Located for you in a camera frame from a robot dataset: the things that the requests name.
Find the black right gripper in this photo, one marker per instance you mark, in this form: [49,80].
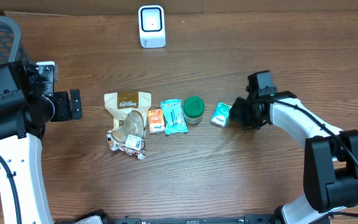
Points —
[237,114]

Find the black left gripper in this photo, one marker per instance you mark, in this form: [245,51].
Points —
[63,106]

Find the small teal white box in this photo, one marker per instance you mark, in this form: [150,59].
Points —
[220,116]

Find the green lid jar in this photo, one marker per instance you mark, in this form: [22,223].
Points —
[193,109]

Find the beige granola bag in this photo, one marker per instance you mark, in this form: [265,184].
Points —
[129,111]

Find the teal snack packet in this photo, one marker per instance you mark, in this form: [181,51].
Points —
[173,114]

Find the orange snack packet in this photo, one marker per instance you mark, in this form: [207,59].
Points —
[156,121]

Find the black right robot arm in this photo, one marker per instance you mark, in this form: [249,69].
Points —
[330,171]

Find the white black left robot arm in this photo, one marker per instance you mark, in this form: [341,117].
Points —
[28,102]

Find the white barcode scanner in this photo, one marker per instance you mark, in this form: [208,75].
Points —
[152,26]

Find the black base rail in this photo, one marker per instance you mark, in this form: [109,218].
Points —
[100,216]

